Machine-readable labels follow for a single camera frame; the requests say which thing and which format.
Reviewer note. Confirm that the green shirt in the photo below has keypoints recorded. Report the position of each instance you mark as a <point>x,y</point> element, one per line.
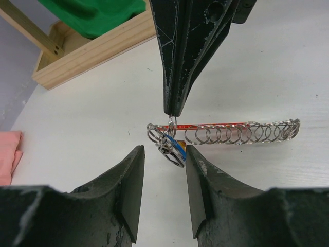
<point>93,18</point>

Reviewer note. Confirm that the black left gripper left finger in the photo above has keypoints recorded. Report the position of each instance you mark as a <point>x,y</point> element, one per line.
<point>102,212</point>

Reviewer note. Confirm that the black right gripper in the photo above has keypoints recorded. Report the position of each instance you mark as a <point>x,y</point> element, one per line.
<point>203,22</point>

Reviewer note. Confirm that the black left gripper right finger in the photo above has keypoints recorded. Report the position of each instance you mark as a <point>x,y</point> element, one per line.
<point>227,212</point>

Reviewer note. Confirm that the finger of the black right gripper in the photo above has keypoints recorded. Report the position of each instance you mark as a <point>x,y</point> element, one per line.
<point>168,18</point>

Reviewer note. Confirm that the folded pink cloth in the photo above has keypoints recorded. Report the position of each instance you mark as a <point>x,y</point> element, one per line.
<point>10,154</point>

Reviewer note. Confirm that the metal key organizer red handle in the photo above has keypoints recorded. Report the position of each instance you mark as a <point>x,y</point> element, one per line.
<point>240,133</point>

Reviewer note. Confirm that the key with dark blue tag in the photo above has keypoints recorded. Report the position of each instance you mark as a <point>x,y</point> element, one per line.
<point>173,150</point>

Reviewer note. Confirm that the wooden clothes rack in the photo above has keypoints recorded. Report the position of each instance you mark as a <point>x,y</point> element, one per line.
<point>65,54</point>

